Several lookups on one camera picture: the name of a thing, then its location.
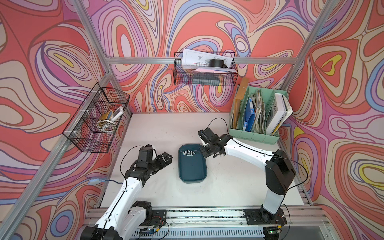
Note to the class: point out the stack of magazines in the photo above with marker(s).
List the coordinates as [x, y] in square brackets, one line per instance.
[260, 112]

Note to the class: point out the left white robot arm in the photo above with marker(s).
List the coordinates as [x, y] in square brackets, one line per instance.
[126, 213]

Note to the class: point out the tape rolls in basket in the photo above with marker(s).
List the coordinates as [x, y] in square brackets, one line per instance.
[107, 121]

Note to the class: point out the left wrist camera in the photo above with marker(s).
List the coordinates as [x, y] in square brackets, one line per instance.
[146, 156]

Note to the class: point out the black wire basket left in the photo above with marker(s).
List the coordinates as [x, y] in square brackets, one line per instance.
[82, 131]

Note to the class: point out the white paper sheets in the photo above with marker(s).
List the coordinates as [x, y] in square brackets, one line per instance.
[199, 62]

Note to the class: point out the blue folder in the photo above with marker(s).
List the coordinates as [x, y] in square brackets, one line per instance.
[249, 115]

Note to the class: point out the black wire basket back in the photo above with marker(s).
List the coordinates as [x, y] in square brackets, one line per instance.
[188, 77]

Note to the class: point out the black wire basket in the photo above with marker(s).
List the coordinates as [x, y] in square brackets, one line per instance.
[188, 77]
[82, 131]

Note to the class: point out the brown folder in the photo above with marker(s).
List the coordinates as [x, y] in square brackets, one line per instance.
[241, 90]

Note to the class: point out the green file organizer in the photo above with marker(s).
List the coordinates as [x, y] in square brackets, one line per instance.
[268, 95]

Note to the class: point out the black tape roll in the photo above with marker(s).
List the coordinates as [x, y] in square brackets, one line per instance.
[217, 63]

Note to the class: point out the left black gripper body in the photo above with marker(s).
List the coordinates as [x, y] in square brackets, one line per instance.
[157, 164]

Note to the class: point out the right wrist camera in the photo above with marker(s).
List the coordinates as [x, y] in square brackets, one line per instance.
[207, 135]

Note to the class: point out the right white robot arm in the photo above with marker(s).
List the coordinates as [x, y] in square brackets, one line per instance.
[279, 171]

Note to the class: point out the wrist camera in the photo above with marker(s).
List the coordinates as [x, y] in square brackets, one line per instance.
[146, 156]
[207, 135]

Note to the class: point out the teal plastic storage tray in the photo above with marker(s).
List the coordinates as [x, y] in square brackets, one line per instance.
[192, 164]

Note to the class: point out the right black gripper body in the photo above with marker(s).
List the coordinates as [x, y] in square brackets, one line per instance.
[207, 150]

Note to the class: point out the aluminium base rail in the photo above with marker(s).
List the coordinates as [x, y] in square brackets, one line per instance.
[293, 223]

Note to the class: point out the white book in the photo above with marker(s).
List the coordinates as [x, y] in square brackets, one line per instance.
[279, 112]

